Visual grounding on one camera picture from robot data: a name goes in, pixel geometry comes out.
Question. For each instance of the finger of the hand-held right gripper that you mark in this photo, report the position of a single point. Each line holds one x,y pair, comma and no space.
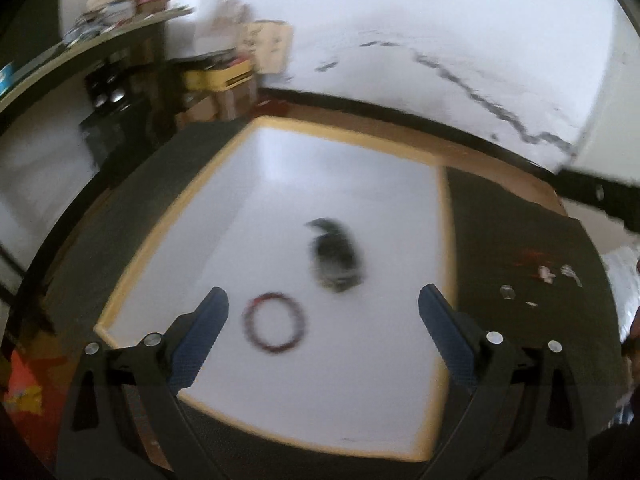
595,191

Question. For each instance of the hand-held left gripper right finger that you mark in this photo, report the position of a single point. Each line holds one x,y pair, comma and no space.
447,340

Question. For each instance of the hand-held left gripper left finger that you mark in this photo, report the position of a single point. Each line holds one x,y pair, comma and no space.
200,340

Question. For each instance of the black hair claw clip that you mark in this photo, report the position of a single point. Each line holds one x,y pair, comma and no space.
335,257

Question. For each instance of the yellow cardboard box white inside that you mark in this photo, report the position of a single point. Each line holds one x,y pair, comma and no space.
320,185

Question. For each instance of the small clear trinket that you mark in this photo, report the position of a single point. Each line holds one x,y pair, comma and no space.
507,292

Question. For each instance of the small silver trinket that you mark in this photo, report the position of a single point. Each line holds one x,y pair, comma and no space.
571,275

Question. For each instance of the dark flower-pattern mat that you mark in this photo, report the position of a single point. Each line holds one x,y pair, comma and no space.
505,220

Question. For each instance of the small white and red trinket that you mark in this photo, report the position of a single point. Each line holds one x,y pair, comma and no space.
546,274

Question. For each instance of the white printed plastic bag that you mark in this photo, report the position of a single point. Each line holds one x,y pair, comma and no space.
620,285

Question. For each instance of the white door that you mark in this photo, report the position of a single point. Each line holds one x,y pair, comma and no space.
617,95

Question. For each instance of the orange and yellow sheet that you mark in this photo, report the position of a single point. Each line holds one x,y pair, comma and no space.
22,385

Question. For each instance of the brown cardboard box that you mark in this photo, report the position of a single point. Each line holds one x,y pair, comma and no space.
230,102

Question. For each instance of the red cloth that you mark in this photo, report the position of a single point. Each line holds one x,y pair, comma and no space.
274,107

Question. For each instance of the small yellow box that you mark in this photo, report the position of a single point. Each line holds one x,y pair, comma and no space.
220,77

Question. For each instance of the dark storage shelf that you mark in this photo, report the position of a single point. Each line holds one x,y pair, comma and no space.
110,85

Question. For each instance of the tan paper bag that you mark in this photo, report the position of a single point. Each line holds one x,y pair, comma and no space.
270,47

